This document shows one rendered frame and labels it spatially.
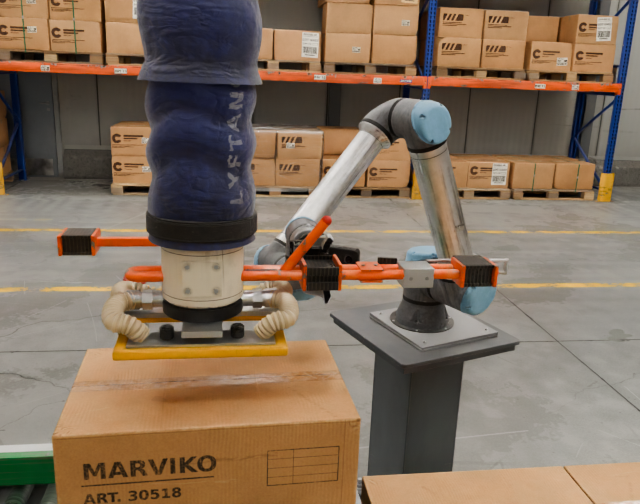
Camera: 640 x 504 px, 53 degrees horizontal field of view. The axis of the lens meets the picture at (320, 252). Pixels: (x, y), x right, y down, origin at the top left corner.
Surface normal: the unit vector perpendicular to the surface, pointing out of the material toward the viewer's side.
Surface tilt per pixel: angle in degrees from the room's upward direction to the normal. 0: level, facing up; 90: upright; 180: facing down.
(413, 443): 90
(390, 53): 93
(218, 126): 69
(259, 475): 90
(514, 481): 0
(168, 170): 75
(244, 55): 102
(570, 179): 91
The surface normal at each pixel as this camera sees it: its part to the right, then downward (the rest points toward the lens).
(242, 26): 0.73, 0.21
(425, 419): 0.46, 0.25
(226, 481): 0.18, 0.27
